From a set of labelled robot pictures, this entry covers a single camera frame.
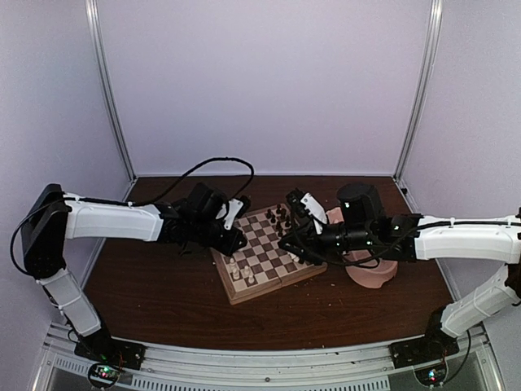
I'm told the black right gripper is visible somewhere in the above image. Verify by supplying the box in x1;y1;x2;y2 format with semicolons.
278;219;374;266

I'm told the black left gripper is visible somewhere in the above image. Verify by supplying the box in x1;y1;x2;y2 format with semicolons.
190;217;247;257

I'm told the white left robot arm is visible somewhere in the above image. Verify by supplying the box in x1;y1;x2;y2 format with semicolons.
19;183;250;362

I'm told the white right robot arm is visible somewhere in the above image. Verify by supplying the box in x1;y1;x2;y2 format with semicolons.
278;182;520;360

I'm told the dark chess pieces row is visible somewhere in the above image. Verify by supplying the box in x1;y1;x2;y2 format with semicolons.
266;204;310;266

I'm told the wooden chess board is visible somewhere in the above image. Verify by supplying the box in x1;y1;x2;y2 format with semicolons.
211;204;327;305

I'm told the right circuit board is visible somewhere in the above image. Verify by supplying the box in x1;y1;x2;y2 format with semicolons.
414;364;448;388

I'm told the circuit board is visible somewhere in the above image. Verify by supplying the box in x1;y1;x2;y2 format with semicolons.
87;362;121;388
414;364;448;388

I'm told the left circuit board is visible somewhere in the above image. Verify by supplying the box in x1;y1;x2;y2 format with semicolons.
87;362;121;388

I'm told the pink double pet bowl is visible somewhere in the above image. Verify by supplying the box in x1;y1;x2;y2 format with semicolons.
326;207;398;289

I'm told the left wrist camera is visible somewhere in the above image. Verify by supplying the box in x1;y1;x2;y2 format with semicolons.
216;195;251;231

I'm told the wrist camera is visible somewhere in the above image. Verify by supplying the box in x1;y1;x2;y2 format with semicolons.
216;195;251;231
286;188;329;235

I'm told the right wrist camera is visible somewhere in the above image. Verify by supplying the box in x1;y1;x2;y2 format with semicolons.
286;188;329;235

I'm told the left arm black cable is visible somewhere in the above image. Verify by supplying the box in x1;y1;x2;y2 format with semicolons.
11;156;256;274

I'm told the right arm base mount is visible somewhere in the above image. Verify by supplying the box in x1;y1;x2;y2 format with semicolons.
389;336;459;369

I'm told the aluminium front rail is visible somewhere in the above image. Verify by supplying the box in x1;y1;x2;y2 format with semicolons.
28;323;506;390

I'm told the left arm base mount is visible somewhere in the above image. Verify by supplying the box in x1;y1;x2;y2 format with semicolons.
74;340;147;370

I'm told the right aluminium frame post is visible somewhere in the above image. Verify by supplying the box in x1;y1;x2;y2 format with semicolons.
393;0;444;182

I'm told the aluminium frame post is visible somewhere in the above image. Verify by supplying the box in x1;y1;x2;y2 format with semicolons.
393;0;444;182
85;0;137;183

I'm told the left aluminium frame post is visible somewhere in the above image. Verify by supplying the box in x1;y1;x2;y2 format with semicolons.
85;0;137;183

